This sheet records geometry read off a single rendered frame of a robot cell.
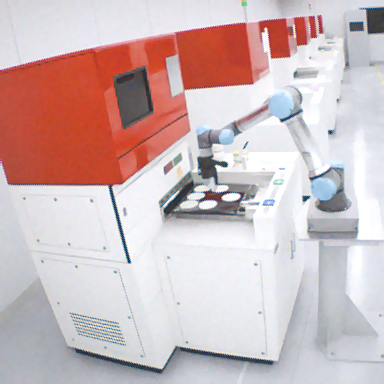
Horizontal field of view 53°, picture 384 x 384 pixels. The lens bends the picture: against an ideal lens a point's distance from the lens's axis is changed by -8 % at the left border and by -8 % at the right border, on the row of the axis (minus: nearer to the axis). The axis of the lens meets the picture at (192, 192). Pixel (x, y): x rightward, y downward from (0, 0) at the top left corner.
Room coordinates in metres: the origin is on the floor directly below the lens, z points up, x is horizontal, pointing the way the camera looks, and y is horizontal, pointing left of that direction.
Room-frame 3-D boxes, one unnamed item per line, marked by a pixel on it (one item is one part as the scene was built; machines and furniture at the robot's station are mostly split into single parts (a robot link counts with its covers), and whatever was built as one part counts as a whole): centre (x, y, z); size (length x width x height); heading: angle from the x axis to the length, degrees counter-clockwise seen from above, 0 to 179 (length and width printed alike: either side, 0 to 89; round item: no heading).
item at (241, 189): (2.11, -0.12, 0.90); 0.34 x 0.34 x 0.01; 65
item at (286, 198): (1.90, -0.42, 0.89); 0.55 x 0.09 x 0.14; 155
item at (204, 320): (2.14, -0.25, 0.41); 0.97 x 0.64 x 0.82; 155
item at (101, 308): (2.18, 0.48, 0.41); 0.82 x 0.71 x 0.82; 155
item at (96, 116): (2.17, 0.45, 1.52); 0.81 x 0.75 x 0.59; 155
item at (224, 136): (1.98, -0.20, 1.27); 0.11 x 0.11 x 0.08; 54
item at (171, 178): (2.04, 0.17, 1.02); 0.82 x 0.03 x 0.40; 155
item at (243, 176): (2.42, -0.37, 0.89); 0.62 x 0.35 x 0.14; 65
